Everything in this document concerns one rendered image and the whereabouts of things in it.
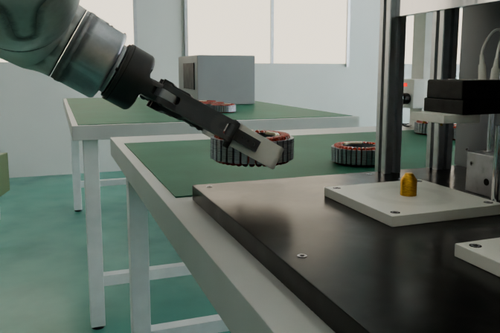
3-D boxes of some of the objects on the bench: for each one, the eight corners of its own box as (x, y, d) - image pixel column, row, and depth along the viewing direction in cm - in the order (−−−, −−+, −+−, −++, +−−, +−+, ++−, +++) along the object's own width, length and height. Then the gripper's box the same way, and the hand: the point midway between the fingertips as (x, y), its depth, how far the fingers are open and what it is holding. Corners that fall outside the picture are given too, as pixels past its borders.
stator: (399, 166, 102) (400, 146, 101) (347, 169, 99) (347, 149, 98) (370, 157, 113) (370, 139, 112) (321, 159, 109) (321, 141, 109)
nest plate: (391, 227, 55) (392, 215, 55) (324, 195, 69) (324, 186, 69) (504, 214, 60) (504, 203, 60) (420, 186, 74) (420, 178, 74)
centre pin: (406, 197, 64) (407, 175, 63) (396, 193, 65) (397, 172, 65) (420, 195, 64) (420, 173, 64) (409, 192, 66) (411, 171, 66)
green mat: (175, 198, 77) (175, 196, 77) (123, 143, 134) (123, 143, 134) (627, 160, 109) (627, 159, 109) (431, 129, 166) (431, 128, 166)
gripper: (142, 36, 54) (312, 138, 62) (117, 45, 75) (246, 120, 83) (106, 100, 53) (282, 195, 61) (91, 91, 75) (223, 162, 83)
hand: (250, 146), depth 72 cm, fingers closed on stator, 11 cm apart
